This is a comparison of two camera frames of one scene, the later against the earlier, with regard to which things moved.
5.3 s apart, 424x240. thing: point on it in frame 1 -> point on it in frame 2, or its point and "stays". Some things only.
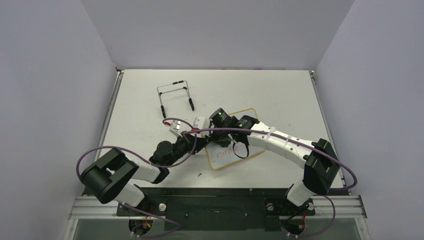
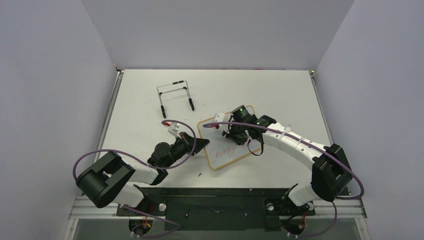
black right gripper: [218, 135] -> [230, 133]
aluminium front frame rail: [338, 207] stays
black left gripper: [188, 140] stays
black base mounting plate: [227, 209] stays
